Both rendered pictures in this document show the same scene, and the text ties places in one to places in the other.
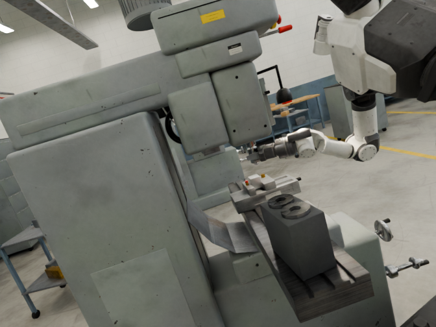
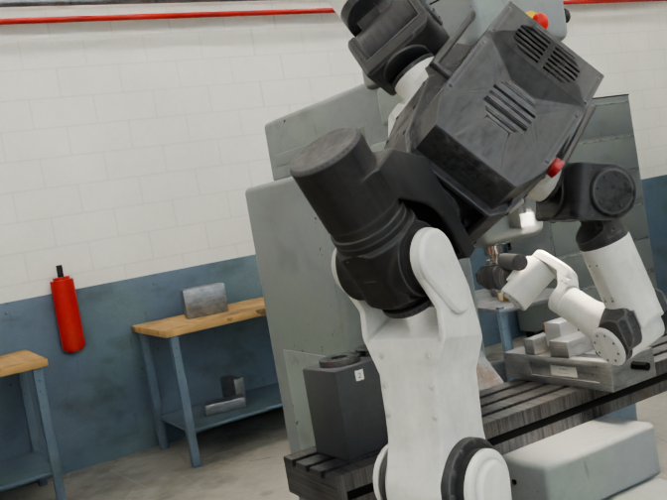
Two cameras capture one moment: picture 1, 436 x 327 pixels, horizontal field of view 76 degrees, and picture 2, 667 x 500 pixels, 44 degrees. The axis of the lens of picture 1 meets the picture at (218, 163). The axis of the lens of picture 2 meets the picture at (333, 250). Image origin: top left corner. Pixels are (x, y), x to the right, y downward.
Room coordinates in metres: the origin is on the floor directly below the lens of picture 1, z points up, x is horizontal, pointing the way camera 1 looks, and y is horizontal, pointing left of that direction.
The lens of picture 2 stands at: (0.05, -1.74, 1.46)
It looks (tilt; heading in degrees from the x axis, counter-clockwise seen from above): 3 degrees down; 64
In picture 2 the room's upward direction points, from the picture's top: 10 degrees counter-clockwise
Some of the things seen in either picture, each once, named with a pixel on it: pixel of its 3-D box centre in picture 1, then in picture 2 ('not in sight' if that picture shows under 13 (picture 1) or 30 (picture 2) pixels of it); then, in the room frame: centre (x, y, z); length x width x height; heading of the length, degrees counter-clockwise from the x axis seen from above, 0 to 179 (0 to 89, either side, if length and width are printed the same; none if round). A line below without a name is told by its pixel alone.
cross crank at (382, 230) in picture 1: (376, 233); not in sight; (1.27, -0.67, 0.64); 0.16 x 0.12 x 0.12; 93
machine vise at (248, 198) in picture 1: (263, 189); (574, 355); (1.42, -0.19, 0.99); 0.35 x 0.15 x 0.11; 94
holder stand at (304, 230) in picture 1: (294, 230); (364, 396); (0.84, -0.17, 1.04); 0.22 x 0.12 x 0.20; 10
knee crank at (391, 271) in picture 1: (406, 265); not in sight; (1.13, -0.71, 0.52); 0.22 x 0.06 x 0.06; 93
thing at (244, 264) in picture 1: (277, 237); (525, 450); (1.25, -0.17, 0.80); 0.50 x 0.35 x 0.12; 93
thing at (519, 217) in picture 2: (264, 102); (514, 181); (1.25, -0.28, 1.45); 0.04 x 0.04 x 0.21; 3
